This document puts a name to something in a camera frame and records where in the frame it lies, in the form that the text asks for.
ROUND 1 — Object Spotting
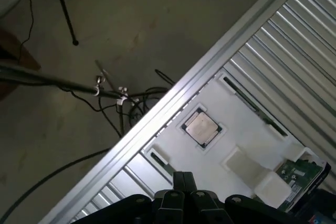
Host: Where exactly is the silver CPU chip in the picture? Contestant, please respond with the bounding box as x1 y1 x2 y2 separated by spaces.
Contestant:
183 110 224 148

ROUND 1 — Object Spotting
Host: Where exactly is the white parts rack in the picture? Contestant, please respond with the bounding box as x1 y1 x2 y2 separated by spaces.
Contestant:
140 68 320 210

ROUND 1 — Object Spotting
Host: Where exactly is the graphics card with black cooler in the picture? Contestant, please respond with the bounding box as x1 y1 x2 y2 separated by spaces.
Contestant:
272 154 336 224

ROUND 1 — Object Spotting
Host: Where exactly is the dark metal stand pole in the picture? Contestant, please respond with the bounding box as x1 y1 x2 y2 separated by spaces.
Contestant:
0 61 137 103

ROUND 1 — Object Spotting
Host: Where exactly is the brown wooden furniture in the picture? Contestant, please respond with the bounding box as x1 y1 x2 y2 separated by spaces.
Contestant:
0 28 42 102

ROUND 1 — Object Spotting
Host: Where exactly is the white rounded object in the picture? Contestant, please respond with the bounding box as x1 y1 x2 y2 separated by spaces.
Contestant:
0 0 21 23

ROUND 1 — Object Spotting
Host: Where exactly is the black cable bundle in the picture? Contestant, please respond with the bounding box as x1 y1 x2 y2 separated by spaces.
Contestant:
61 68 176 140

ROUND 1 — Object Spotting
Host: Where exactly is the thick black floor cable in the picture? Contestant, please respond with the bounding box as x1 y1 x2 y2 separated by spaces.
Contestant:
0 147 113 224

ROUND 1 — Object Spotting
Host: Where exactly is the white cable clip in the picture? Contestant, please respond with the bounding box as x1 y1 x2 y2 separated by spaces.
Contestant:
114 85 130 106
91 82 102 97

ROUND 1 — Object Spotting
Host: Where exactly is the thin black floor cable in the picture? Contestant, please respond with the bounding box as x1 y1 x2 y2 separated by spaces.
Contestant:
18 0 35 63

